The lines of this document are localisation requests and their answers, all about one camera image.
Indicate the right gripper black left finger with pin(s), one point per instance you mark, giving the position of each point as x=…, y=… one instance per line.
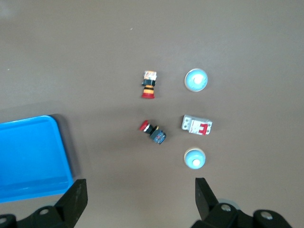
x=71, y=204

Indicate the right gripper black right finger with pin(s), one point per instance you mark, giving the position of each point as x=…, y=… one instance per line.
x=209, y=209

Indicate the light blue desk bell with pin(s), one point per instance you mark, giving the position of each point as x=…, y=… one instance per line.
x=194, y=158
x=196, y=80

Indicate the blue plastic tray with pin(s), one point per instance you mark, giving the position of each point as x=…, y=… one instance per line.
x=31, y=154

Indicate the white red circuit breaker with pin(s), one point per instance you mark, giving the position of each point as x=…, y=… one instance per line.
x=197, y=125

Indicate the red button blue black base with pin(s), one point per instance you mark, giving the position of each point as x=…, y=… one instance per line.
x=156, y=135

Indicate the red orange push button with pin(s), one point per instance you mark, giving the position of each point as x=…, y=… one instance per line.
x=149, y=84

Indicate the brown table mat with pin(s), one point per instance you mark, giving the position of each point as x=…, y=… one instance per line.
x=95, y=59

